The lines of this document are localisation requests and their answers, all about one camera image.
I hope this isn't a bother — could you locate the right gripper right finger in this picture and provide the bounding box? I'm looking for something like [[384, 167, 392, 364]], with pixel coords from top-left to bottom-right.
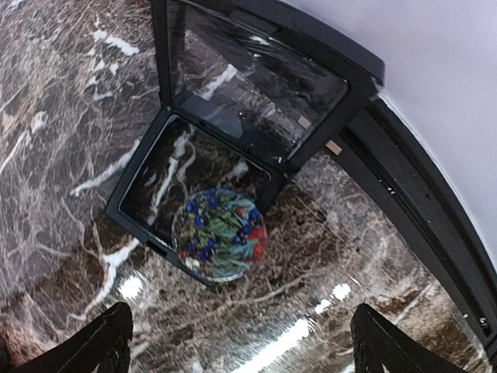
[[350, 303, 463, 373]]

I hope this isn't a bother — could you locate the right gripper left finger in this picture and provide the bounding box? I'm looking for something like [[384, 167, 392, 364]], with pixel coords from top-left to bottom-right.
[[11, 302, 133, 372]]

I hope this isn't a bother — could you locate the black brooch stand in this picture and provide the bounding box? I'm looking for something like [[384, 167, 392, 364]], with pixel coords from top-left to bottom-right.
[[106, 1, 386, 287]]

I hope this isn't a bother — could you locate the right black frame post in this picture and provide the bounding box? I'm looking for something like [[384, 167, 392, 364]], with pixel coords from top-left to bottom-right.
[[338, 99, 496, 358]]

